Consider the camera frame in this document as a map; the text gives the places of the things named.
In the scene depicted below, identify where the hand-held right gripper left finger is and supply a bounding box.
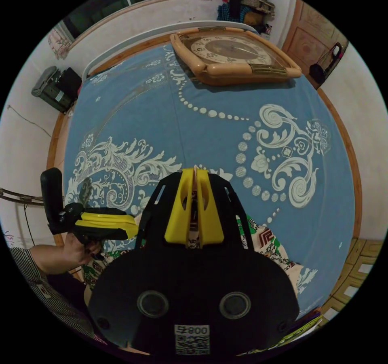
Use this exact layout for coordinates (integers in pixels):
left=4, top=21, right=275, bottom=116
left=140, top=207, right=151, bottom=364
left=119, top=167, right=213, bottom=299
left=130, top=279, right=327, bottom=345
left=164, top=167, right=195, bottom=245

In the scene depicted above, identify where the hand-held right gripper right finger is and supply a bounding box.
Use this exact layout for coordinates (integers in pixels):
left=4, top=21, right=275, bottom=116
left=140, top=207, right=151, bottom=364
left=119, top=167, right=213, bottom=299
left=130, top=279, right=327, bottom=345
left=196, top=169, right=225, bottom=247

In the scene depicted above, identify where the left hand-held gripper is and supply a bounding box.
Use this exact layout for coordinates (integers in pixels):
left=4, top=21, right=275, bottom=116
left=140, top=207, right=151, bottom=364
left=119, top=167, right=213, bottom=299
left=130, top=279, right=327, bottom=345
left=62, top=202, right=138, bottom=247

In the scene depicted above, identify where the pink green red patterned shirt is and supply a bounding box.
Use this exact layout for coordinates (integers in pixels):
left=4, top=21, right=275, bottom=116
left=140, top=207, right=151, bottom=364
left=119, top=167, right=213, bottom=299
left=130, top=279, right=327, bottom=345
left=81, top=213, right=304, bottom=298

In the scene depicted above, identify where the person's left forearm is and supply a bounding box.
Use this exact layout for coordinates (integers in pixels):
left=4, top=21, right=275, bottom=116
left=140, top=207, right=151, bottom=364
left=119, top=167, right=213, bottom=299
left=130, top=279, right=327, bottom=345
left=28, top=243, right=74, bottom=276

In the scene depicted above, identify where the person's left hand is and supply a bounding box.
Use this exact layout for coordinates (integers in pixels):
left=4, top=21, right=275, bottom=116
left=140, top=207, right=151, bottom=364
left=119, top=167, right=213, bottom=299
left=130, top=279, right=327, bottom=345
left=64, top=233, right=103, bottom=267

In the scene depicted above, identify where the bed with blue printed sheet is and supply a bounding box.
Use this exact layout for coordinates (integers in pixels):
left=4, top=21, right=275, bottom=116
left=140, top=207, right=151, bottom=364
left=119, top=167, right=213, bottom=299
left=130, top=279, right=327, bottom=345
left=46, top=21, right=362, bottom=321

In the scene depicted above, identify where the person's body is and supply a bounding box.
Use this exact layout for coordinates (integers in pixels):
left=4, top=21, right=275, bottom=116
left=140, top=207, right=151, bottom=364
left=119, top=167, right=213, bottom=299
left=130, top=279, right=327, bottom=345
left=8, top=246, right=107, bottom=345

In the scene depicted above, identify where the grey green metal box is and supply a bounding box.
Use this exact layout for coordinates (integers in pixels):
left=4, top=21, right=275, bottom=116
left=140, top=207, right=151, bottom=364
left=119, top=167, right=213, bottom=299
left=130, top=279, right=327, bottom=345
left=31, top=66, right=83, bottom=113

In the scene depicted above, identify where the black handbag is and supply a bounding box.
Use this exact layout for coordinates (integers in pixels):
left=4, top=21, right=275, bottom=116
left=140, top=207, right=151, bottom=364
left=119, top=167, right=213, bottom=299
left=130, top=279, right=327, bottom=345
left=309, top=42, right=344, bottom=83

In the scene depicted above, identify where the carved wooden door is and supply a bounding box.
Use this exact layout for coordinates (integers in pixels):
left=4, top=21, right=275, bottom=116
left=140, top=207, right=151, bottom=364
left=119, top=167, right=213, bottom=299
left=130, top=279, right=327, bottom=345
left=281, top=0, right=350, bottom=91

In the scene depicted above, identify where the hanging bags cluster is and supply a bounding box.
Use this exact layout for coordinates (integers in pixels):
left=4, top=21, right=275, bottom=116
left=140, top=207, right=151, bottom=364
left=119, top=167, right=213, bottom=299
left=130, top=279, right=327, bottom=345
left=216, top=0, right=276, bottom=34

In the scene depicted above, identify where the window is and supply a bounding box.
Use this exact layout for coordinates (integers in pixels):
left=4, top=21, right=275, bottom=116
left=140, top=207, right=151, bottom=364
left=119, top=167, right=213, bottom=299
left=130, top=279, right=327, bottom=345
left=61, top=0, right=195, bottom=42

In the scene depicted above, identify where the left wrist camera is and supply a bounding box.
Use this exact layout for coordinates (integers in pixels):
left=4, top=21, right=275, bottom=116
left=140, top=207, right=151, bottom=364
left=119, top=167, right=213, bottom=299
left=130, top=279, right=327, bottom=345
left=40, top=167, right=67, bottom=235

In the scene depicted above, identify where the wooden framed wall clock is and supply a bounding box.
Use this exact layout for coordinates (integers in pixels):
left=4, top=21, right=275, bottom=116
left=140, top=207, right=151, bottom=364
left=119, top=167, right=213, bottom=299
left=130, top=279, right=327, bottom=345
left=169, top=26, right=303, bottom=87

